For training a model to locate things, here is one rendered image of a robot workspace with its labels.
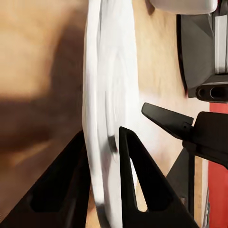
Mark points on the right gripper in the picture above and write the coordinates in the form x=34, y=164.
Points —
x=208, y=138

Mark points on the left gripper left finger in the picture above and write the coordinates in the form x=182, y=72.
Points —
x=59, y=198

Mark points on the saucer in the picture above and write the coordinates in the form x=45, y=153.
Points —
x=110, y=100

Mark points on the cabinet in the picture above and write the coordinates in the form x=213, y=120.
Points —
x=181, y=178

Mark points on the coffee maker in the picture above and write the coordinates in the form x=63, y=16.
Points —
x=204, y=47

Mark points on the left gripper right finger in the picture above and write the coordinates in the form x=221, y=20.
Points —
x=165, y=209

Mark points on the coffee cup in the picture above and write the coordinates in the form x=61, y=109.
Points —
x=186, y=7

